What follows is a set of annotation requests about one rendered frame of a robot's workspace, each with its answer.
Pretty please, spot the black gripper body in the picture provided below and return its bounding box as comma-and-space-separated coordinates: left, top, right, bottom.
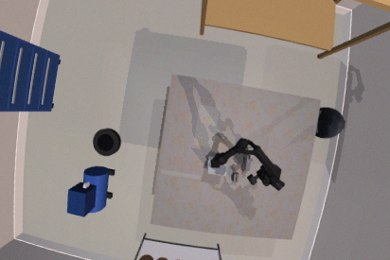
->
247, 167, 266, 185

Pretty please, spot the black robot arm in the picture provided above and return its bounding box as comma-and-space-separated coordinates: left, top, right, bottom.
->
211, 138, 285, 191

